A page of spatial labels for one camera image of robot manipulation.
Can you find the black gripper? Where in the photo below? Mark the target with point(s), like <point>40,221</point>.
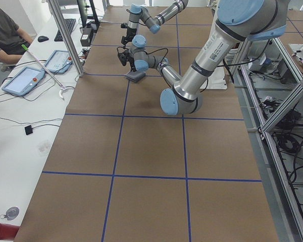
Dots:
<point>132,60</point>
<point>128,34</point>

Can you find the pink and grey towel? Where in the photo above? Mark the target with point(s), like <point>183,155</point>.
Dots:
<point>135,76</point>

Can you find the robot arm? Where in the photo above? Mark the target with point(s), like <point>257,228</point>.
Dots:
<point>235,22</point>
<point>137,13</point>

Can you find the monitor stand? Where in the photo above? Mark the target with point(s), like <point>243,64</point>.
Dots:
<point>88,15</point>

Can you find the black power box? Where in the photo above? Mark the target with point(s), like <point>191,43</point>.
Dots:
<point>86,37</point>

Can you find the far teach pendant tablet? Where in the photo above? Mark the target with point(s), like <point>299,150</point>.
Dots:
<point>59,62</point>

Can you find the teach pendant tablet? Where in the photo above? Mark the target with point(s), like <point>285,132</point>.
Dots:
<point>24,81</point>
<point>59,62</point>

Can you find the metal reacher stick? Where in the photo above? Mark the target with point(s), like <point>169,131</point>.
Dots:
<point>62,87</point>

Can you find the black computer mouse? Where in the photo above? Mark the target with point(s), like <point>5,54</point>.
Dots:
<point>42,38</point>

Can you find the blue tape line lengthwise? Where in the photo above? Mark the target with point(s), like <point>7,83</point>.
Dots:
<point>115,165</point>

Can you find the near teach pendant tablet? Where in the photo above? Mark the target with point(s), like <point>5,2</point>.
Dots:
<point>24,81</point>

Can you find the small black square device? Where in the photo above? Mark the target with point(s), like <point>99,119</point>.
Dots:
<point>28,129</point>

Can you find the seated person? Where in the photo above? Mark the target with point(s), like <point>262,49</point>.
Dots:
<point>12,38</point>

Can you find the round metal disc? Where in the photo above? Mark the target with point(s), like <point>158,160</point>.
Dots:
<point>11,213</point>

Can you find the red cylinder object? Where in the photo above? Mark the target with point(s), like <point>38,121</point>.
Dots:
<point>8,231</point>

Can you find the aluminium frame post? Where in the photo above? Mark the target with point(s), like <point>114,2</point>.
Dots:
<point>67,39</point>

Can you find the aluminium truss frame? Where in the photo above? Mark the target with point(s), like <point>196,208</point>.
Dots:
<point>268,76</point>

